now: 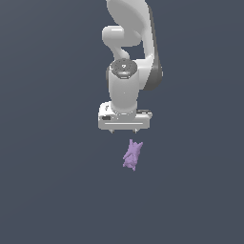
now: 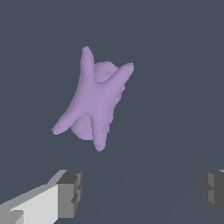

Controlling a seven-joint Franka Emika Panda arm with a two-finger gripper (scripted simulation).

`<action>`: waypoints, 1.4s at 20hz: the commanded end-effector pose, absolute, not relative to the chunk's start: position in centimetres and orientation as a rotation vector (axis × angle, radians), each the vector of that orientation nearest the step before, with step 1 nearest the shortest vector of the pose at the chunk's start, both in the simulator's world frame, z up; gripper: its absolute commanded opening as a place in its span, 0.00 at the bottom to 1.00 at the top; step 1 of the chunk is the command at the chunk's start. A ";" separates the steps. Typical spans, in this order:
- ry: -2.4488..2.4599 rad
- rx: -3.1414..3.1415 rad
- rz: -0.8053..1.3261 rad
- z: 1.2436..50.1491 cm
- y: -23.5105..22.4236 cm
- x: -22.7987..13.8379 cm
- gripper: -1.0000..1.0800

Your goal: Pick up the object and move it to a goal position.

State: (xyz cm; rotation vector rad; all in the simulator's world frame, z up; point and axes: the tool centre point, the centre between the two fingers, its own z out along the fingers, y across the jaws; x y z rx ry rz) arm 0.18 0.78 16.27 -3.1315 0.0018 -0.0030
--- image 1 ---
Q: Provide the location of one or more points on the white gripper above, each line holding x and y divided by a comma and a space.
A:
124, 120

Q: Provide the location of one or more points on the small purple animal figurine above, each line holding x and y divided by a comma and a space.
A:
132, 155

